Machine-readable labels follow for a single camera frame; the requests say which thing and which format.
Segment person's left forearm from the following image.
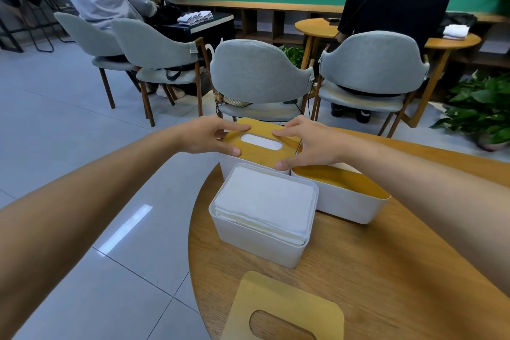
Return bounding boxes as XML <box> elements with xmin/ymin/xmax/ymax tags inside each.
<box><xmin>0</xmin><ymin>122</ymin><xmax>188</xmax><ymax>340</ymax></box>

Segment green potted plant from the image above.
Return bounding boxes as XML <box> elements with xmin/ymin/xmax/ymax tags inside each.
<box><xmin>430</xmin><ymin>69</ymin><xmax>510</xmax><ymax>152</ymax></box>

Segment wooden slotted tissue box lid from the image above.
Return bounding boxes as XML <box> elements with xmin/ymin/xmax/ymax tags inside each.
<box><xmin>222</xmin><ymin>117</ymin><xmax>302</xmax><ymax>171</ymax></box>
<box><xmin>293</xmin><ymin>147</ymin><xmax>390</xmax><ymax>199</ymax></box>
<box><xmin>220</xmin><ymin>270</ymin><xmax>345</xmax><ymax>340</ymax></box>

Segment person's right forearm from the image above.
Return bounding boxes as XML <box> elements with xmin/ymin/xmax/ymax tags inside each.
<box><xmin>345</xmin><ymin>134</ymin><xmax>510</xmax><ymax>297</ymax></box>

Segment woven straw bag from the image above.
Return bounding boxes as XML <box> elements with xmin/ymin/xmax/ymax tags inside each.
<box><xmin>215</xmin><ymin>91</ymin><xmax>253</xmax><ymax>117</ymax></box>

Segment small green leafy plant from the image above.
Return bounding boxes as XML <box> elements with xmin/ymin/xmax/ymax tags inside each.
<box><xmin>279</xmin><ymin>45</ymin><xmax>305</xmax><ymax>69</ymax></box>

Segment grey upholstered wooden chair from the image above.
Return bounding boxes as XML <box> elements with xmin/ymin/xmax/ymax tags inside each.
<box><xmin>53</xmin><ymin>11</ymin><xmax>142</xmax><ymax>109</ymax></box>
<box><xmin>311</xmin><ymin>30</ymin><xmax>431</xmax><ymax>139</ymax></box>
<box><xmin>111</xmin><ymin>18</ymin><xmax>212</xmax><ymax>128</ymax></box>
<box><xmin>209</xmin><ymin>39</ymin><xmax>315</xmax><ymax>123</ymax></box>

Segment black bag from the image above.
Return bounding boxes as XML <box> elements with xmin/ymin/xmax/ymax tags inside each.
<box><xmin>437</xmin><ymin>11</ymin><xmax>479</xmax><ymax>37</ymax></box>

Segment black metal stool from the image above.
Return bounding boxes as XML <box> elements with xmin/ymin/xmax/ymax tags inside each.
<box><xmin>0</xmin><ymin>0</ymin><xmax>75</xmax><ymax>54</ymax></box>

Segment long wooden shelf bench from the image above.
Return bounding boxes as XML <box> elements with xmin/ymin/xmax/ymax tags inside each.
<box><xmin>169</xmin><ymin>0</ymin><xmax>510</xmax><ymax>70</ymax></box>

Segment person's left hand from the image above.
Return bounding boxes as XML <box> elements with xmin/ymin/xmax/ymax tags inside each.
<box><xmin>179</xmin><ymin>115</ymin><xmax>252</xmax><ymax>157</ymax></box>

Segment folded white towels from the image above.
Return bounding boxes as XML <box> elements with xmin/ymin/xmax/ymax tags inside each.
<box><xmin>177</xmin><ymin>10</ymin><xmax>214</xmax><ymax>26</ymax></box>

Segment person's right hand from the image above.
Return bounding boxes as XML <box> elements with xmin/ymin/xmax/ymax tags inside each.
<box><xmin>272</xmin><ymin>114</ymin><xmax>354</xmax><ymax>171</ymax></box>

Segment round yellow wooden table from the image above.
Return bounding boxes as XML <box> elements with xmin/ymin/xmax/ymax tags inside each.
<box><xmin>294</xmin><ymin>17</ymin><xmax>482</xmax><ymax>128</ymax></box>

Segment stack of white tissues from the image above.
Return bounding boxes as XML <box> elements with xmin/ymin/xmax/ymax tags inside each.
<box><xmin>214</xmin><ymin>166</ymin><xmax>317</xmax><ymax>246</ymax></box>

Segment black square table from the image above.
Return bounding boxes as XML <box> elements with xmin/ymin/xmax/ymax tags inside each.
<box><xmin>160</xmin><ymin>11</ymin><xmax>235</xmax><ymax>96</ymax></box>

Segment folded white towel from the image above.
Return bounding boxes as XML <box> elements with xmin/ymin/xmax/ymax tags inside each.
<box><xmin>442</xmin><ymin>24</ymin><xmax>470</xmax><ymax>41</ymax></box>

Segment white plastic tissue box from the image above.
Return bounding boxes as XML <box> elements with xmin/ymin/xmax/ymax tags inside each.
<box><xmin>208</xmin><ymin>163</ymin><xmax>320</xmax><ymax>270</ymax></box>
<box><xmin>290</xmin><ymin>162</ymin><xmax>391</xmax><ymax>225</ymax></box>
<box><xmin>219</xmin><ymin>152</ymin><xmax>291</xmax><ymax>182</ymax></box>

